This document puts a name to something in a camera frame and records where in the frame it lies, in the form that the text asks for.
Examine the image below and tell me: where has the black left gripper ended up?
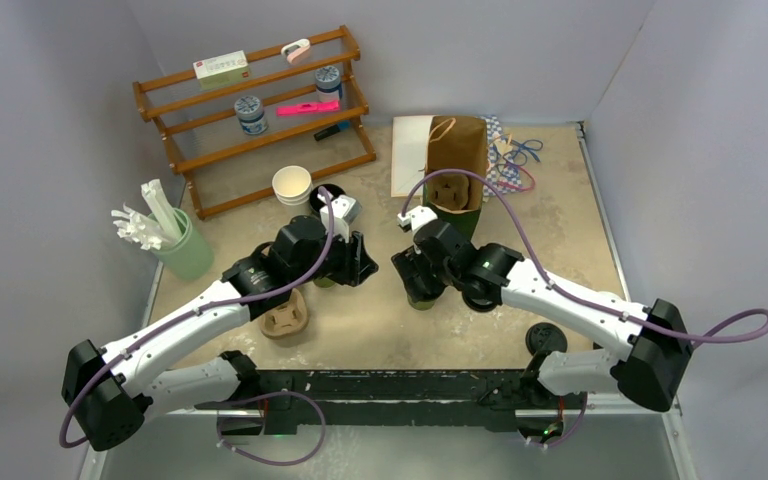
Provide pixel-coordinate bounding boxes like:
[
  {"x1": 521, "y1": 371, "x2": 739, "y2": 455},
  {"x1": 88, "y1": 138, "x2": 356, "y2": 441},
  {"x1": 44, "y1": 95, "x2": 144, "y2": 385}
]
[{"x1": 290, "y1": 222, "x2": 376, "y2": 287}]

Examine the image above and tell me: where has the white paper cup stack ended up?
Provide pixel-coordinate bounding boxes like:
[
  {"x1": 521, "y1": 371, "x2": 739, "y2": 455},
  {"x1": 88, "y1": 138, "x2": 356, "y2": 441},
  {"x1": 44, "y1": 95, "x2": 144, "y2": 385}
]
[
  {"x1": 313, "y1": 278, "x2": 336, "y2": 289},
  {"x1": 272, "y1": 165, "x2": 313, "y2": 216}
]

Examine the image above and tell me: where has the single green paper cup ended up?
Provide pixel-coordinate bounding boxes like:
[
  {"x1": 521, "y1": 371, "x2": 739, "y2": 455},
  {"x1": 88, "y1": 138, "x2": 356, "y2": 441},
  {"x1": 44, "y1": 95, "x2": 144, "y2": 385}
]
[{"x1": 408, "y1": 299, "x2": 436, "y2": 311}]

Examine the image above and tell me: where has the brown pulp cup carrier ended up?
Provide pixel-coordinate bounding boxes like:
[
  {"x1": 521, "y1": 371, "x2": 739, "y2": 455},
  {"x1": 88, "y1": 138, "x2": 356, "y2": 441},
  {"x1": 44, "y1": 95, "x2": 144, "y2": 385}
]
[{"x1": 425, "y1": 174, "x2": 470, "y2": 211}]

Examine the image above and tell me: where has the green paper bag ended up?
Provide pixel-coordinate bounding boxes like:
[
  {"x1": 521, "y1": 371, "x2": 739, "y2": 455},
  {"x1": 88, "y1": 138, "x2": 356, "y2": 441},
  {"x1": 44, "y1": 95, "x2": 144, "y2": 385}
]
[{"x1": 423, "y1": 116, "x2": 487, "y2": 238}]

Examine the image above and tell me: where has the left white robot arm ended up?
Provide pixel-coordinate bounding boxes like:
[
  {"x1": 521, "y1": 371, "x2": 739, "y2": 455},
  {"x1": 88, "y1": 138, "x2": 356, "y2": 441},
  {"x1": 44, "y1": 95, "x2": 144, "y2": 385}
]
[{"x1": 59, "y1": 215, "x2": 379, "y2": 451}]

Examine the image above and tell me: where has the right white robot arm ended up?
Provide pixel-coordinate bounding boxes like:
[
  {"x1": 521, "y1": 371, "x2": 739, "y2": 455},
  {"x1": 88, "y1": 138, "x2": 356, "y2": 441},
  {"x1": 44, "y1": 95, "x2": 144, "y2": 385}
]
[{"x1": 391, "y1": 215, "x2": 693, "y2": 412}]

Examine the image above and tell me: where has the black cup lid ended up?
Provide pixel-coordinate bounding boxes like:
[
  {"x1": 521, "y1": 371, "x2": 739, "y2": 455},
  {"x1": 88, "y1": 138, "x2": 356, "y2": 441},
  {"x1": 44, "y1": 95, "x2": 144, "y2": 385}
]
[
  {"x1": 462, "y1": 295, "x2": 497, "y2": 313},
  {"x1": 524, "y1": 322, "x2": 569, "y2": 356}
]

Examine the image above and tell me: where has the black paper cup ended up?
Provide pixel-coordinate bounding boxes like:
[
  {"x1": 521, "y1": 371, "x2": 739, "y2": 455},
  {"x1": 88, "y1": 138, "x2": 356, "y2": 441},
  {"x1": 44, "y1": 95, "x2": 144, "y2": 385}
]
[{"x1": 308, "y1": 183, "x2": 345, "y2": 214}]

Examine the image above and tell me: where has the blue checkered paper bag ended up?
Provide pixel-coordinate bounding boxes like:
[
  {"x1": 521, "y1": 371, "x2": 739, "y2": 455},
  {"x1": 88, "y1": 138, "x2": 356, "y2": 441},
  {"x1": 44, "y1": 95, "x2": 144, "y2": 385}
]
[{"x1": 479, "y1": 115, "x2": 504, "y2": 191}]

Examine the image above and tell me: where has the white paper bag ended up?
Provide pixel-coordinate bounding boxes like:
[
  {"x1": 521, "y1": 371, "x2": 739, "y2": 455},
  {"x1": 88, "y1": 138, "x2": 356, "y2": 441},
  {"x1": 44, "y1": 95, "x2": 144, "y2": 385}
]
[{"x1": 390, "y1": 115, "x2": 434, "y2": 198}]

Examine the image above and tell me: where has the black cup lid near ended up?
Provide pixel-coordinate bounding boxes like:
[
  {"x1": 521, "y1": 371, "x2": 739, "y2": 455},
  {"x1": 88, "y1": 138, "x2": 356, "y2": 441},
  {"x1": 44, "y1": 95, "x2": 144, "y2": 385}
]
[{"x1": 524, "y1": 322, "x2": 569, "y2": 356}]

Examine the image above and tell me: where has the black blue marker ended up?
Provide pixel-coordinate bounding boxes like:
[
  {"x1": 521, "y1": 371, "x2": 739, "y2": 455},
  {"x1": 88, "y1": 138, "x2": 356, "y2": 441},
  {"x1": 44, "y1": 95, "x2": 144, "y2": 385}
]
[{"x1": 313, "y1": 120, "x2": 351, "y2": 142}]

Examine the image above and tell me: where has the pink marker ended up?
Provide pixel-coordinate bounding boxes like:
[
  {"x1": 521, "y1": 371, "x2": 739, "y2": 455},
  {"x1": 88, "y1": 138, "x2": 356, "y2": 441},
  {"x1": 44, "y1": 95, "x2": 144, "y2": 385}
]
[{"x1": 275, "y1": 100, "x2": 341, "y2": 117}]

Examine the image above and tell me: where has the white cup lid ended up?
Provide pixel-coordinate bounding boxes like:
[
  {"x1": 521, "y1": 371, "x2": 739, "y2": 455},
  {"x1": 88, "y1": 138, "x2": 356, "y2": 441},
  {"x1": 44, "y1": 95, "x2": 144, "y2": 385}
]
[{"x1": 599, "y1": 291, "x2": 624, "y2": 301}]

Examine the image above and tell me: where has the green straw holder cup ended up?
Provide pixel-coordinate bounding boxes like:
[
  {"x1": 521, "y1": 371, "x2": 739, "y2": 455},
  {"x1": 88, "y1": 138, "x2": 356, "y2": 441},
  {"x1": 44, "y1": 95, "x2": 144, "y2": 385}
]
[{"x1": 152, "y1": 208, "x2": 214, "y2": 281}]

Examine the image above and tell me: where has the wooden shelf rack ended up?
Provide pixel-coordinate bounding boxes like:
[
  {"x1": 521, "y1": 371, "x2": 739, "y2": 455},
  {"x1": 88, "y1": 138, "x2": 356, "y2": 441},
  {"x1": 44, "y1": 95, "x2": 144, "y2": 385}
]
[{"x1": 132, "y1": 25, "x2": 376, "y2": 219}]

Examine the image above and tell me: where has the blue lidded jar right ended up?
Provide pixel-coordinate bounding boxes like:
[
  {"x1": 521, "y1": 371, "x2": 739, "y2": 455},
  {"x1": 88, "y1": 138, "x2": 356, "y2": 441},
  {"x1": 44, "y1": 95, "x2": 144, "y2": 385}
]
[{"x1": 314, "y1": 65, "x2": 343, "y2": 103}]

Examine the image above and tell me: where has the blue lidded jar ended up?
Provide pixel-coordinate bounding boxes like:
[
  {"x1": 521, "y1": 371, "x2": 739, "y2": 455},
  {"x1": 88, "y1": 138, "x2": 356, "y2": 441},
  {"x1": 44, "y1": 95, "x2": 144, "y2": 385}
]
[
  {"x1": 234, "y1": 95, "x2": 268, "y2": 136},
  {"x1": 314, "y1": 65, "x2": 343, "y2": 103}
]

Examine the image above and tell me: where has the blue lidded jar left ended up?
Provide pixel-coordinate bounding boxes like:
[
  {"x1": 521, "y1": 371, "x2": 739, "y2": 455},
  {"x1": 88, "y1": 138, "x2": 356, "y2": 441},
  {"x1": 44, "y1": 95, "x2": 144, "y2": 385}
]
[{"x1": 234, "y1": 95, "x2": 268, "y2": 136}]

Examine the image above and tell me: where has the pink white clip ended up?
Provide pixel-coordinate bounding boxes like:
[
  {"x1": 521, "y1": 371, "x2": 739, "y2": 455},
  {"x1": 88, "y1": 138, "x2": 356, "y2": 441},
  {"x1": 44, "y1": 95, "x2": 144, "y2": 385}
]
[{"x1": 280, "y1": 38, "x2": 312, "y2": 65}]

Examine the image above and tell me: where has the white green box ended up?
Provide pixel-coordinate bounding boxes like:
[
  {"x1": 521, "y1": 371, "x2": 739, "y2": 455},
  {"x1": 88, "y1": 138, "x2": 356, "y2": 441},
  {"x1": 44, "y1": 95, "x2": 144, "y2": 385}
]
[{"x1": 193, "y1": 50, "x2": 250, "y2": 91}]

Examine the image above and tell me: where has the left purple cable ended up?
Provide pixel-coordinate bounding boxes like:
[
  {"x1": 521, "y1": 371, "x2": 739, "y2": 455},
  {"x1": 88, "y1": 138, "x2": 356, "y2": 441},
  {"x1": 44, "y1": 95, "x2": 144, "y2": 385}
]
[{"x1": 58, "y1": 186, "x2": 336, "y2": 450}]

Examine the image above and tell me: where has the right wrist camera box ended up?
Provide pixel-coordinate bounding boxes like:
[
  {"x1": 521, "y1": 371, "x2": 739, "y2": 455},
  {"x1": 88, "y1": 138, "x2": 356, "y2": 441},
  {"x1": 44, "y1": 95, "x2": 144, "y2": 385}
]
[{"x1": 397, "y1": 206, "x2": 438, "y2": 233}]

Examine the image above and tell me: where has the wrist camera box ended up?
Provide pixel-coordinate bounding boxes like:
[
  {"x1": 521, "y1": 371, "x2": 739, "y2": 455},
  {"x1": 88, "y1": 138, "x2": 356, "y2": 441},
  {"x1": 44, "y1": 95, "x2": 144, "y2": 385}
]
[
  {"x1": 397, "y1": 206, "x2": 438, "y2": 233},
  {"x1": 319, "y1": 195, "x2": 362, "y2": 242}
]

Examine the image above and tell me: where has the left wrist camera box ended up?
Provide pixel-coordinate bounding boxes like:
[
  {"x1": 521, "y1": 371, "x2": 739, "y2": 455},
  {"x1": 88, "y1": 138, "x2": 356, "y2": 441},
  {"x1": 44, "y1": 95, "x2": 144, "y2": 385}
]
[{"x1": 319, "y1": 195, "x2": 362, "y2": 242}]

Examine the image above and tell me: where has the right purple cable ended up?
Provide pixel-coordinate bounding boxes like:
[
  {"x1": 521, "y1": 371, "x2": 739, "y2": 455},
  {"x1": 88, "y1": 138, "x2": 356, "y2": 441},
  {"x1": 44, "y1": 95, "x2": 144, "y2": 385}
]
[{"x1": 401, "y1": 168, "x2": 768, "y2": 346}]

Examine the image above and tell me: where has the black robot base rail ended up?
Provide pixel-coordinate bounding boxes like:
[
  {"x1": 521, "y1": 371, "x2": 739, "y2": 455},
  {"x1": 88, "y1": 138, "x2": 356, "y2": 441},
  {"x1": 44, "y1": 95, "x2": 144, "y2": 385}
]
[{"x1": 207, "y1": 369, "x2": 586, "y2": 436}]

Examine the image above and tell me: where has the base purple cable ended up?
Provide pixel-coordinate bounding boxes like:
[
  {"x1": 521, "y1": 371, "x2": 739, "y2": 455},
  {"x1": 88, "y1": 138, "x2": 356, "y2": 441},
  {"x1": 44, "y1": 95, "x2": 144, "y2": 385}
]
[{"x1": 215, "y1": 390, "x2": 328, "y2": 467}]

